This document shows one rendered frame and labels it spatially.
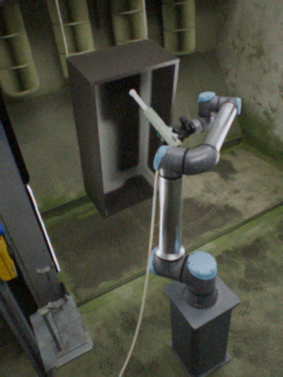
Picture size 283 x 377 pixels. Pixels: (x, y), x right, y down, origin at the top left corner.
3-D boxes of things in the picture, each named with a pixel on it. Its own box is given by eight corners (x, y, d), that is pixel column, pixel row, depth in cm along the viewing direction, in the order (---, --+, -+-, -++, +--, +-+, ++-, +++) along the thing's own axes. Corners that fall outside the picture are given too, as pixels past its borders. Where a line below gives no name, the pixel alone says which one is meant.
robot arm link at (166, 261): (178, 288, 172) (184, 156, 136) (147, 279, 179) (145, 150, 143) (187, 269, 184) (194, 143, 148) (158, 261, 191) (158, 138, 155)
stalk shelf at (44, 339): (29, 317, 164) (29, 315, 163) (71, 297, 172) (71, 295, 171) (46, 373, 142) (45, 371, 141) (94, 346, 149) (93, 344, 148)
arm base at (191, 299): (225, 298, 178) (226, 287, 172) (197, 315, 172) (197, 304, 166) (204, 275, 192) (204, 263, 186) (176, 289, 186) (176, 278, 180)
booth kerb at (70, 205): (34, 226, 331) (30, 216, 323) (34, 224, 333) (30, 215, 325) (242, 144, 421) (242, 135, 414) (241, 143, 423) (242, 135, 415)
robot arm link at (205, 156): (211, 163, 133) (243, 93, 179) (182, 158, 138) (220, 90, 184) (211, 185, 141) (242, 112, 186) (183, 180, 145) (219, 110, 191)
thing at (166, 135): (175, 168, 188) (183, 141, 170) (167, 171, 187) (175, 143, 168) (132, 115, 211) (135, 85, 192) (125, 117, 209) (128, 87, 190)
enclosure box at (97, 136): (85, 191, 287) (65, 57, 200) (144, 167, 309) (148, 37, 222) (103, 219, 267) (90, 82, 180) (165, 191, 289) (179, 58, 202)
